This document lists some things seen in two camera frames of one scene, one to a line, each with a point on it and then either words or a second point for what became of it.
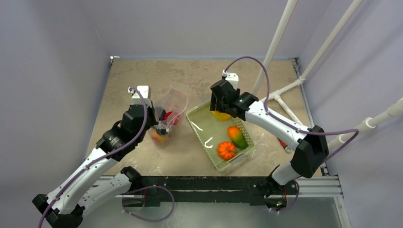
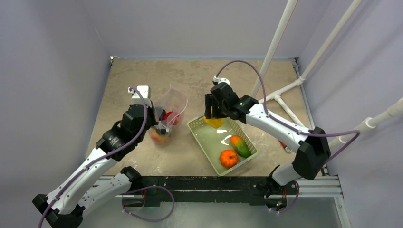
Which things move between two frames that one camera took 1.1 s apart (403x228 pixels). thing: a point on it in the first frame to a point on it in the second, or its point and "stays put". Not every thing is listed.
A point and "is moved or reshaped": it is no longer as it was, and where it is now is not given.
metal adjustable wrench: (287, 148) stays put
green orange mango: (237, 137) to (240, 147)
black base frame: (254, 189) stays put
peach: (158, 138) stays put
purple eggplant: (163, 114) stays put
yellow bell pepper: (221, 116) is moved or reshaped
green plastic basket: (211, 132) is moved or reshaped
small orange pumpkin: (226, 150) to (228, 158)
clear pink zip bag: (170, 106) stays put
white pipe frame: (332, 35) stays put
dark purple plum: (160, 131) stays put
